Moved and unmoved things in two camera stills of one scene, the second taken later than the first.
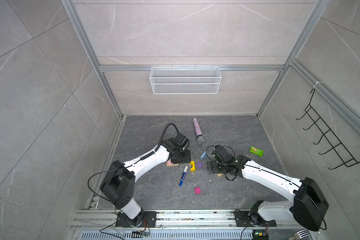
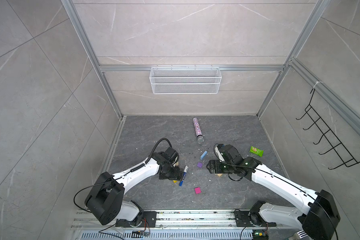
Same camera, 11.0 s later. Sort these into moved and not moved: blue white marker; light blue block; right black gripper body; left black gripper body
Moved: left black gripper body
Not moved: light blue block; blue white marker; right black gripper body
